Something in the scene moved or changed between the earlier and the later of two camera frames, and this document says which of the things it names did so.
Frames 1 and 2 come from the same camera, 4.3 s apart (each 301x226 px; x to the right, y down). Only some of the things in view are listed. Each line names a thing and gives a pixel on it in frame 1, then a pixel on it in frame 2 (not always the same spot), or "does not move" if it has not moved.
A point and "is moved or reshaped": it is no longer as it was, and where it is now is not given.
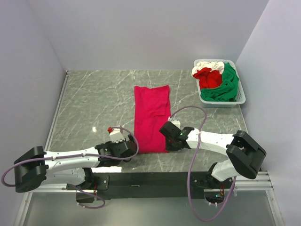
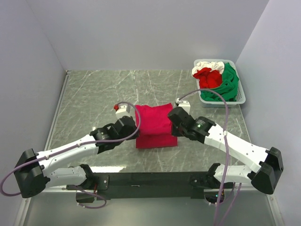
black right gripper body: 170,145 → 178,131
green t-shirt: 227,92 does not move
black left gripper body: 113,144 → 132,129
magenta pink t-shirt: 152,109 is moved or reshaped
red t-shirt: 209,79 does not move
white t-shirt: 217,65 does not move
